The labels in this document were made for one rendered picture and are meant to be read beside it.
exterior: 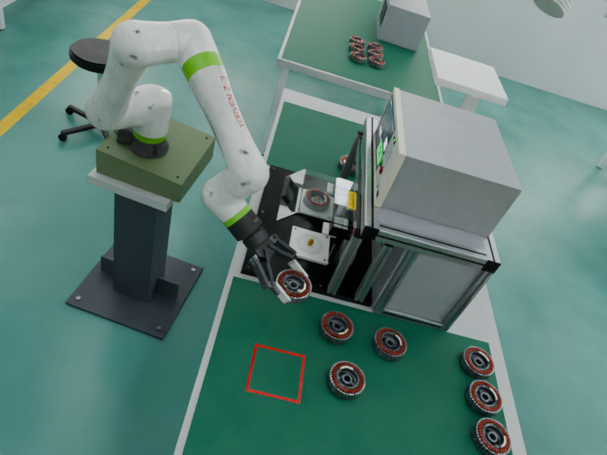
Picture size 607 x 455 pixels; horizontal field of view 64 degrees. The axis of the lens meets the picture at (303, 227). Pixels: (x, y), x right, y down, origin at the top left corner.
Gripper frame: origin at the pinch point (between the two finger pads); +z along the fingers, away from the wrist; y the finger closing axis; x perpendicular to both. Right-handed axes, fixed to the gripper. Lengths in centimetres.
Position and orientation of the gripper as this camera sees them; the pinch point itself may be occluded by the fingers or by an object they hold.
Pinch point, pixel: (293, 284)
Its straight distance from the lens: 149.1
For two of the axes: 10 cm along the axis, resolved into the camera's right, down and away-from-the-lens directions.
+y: -4.4, 5.2, -7.4
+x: 6.7, -3.6, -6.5
